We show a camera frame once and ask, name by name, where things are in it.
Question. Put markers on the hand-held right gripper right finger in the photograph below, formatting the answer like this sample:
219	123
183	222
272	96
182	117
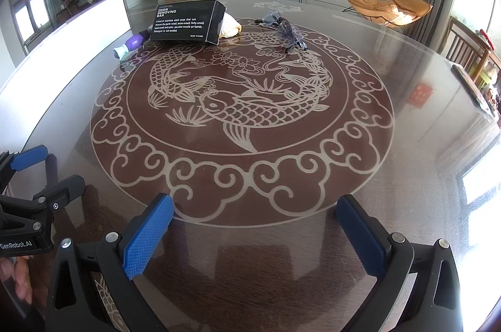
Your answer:
360	234

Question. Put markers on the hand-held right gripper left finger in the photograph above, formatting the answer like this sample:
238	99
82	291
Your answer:
146	234

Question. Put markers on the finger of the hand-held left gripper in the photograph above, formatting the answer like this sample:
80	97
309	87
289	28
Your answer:
58	193
29	156

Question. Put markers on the round patterned glass desktop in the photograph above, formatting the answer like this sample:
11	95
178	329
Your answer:
250	238

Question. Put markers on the person's left hand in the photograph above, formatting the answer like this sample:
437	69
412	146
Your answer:
15	277

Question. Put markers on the white board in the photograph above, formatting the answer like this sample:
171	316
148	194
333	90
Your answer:
66	42

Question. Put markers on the black printed box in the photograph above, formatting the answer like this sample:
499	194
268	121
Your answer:
188	21

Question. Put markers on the clear safety glasses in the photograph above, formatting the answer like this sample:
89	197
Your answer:
270	19
291	36

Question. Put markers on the dark wooden chair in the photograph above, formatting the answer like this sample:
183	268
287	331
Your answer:
465	46

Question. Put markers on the orange lounge chair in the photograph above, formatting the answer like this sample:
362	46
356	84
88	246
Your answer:
375	5

